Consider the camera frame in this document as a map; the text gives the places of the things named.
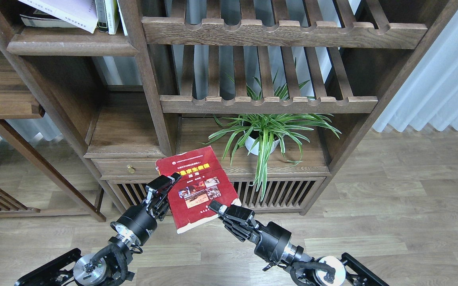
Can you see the red paperback book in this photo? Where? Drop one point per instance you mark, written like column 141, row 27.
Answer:
column 203, row 179

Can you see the dark spine upright book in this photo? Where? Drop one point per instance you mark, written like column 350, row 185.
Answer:
column 101, row 16

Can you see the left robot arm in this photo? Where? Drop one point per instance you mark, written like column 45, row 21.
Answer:
column 109, row 266

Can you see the white plant pot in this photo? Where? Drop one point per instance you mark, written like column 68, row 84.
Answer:
column 253, row 145

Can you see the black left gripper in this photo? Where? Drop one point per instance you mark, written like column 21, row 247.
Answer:
column 137, row 224

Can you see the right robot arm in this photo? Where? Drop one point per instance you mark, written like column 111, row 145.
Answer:
column 328, row 270

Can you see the white curtain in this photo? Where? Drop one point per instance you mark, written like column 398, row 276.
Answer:
column 429, row 97

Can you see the spider plant leaves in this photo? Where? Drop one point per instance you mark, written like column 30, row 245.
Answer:
column 269, row 125

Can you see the dark wooden bookshelf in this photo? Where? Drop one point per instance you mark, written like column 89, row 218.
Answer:
column 129, row 100

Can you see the brass drawer knob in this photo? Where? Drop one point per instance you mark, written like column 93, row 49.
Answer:
column 130, row 169

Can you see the white book top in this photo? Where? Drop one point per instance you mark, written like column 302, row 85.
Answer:
column 81, row 13

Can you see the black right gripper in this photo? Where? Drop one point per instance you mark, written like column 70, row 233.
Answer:
column 272, row 241

